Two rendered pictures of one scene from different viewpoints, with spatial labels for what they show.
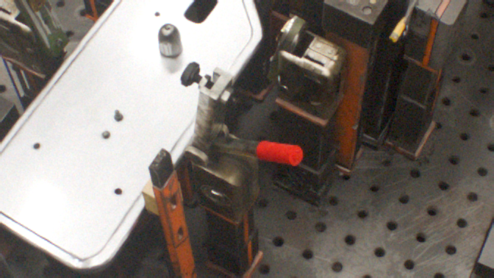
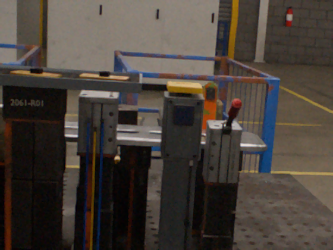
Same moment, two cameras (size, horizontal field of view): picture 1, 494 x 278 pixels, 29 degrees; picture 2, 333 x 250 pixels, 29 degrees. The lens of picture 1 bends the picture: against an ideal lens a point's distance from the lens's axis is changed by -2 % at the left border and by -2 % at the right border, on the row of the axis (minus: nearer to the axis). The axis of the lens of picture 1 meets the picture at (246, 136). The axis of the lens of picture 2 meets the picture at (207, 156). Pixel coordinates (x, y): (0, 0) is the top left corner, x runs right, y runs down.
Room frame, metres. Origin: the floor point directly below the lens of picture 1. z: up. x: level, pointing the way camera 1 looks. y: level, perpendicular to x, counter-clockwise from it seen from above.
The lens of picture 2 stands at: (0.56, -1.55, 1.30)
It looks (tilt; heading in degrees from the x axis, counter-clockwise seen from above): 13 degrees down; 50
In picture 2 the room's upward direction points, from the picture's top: 4 degrees clockwise
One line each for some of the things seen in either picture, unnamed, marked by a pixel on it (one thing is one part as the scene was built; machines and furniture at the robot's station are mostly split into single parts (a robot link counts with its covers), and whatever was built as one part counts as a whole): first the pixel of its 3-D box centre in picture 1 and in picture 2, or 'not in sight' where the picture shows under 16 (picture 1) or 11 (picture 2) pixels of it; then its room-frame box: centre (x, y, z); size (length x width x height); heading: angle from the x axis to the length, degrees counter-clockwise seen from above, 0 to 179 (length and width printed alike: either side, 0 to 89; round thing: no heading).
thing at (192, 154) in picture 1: (196, 156); not in sight; (0.54, 0.06, 1.06); 0.03 x 0.01 x 0.03; 57
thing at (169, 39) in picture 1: (169, 40); not in sight; (0.74, 0.10, 1.02); 0.03 x 0.03 x 0.07
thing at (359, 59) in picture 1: (346, 87); not in sight; (0.72, -0.15, 0.91); 0.07 x 0.05 x 0.42; 57
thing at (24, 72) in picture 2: not in sight; (36, 71); (1.03, -0.50, 1.17); 0.08 x 0.04 x 0.01; 127
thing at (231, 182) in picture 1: (230, 214); not in sight; (0.54, 0.03, 0.88); 0.07 x 0.06 x 0.35; 57
